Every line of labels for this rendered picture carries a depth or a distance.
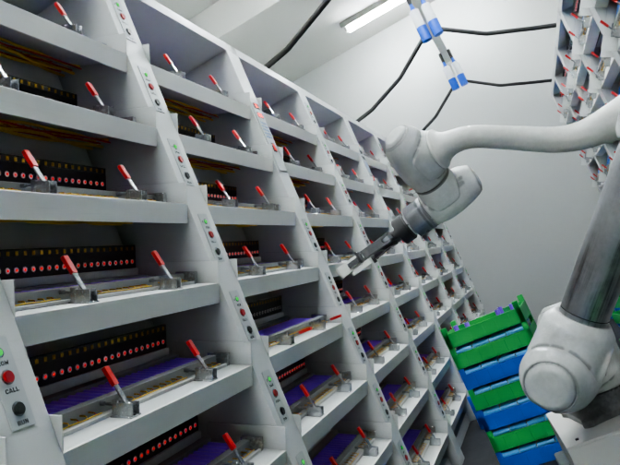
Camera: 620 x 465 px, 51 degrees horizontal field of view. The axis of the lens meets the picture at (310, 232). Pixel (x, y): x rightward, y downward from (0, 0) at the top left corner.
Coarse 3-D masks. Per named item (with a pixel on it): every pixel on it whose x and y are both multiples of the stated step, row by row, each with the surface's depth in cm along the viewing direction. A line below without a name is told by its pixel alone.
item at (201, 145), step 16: (176, 128) 161; (192, 128) 207; (192, 144) 167; (208, 144) 175; (192, 160) 187; (208, 160) 205; (224, 160) 184; (240, 160) 194; (256, 160) 205; (272, 160) 218
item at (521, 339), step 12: (528, 324) 231; (516, 336) 231; (528, 336) 230; (480, 348) 236; (492, 348) 235; (504, 348) 233; (516, 348) 231; (456, 360) 240; (468, 360) 238; (480, 360) 237
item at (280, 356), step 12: (288, 312) 216; (300, 312) 214; (312, 312) 213; (324, 312) 211; (336, 312) 210; (336, 324) 206; (264, 336) 153; (300, 336) 183; (312, 336) 182; (324, 336) 192; (336, 336) 203; (276, 348) 164; (288, 348) 164; (300, 348) 172; (312, 348) 181; (276, 360) 157; (288, 360) 164; (276, 372) 156
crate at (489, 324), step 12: (516, 300) 232; (492, 312) 254; (504, 312) 252; (516, 312) 231; (528, 312) 243; (456, 324) 258; (480, 324) 236; (492, 324) 234; (504, 324) 233; (516, 324) 231; (444, 336) 242; (456, 336) 240; (468, 336) 238; (480, 336) 236
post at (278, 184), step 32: (224, 64) 224; (224, 128) 224; (256, 128) 220; (256, 192) 220; (288, 192) 217; (320, 256) 218; (288, 288) 216; (320, 288) 212; (320, 352) 212; (352, 352) 209; (352, 416) 209; (384, 416) 207
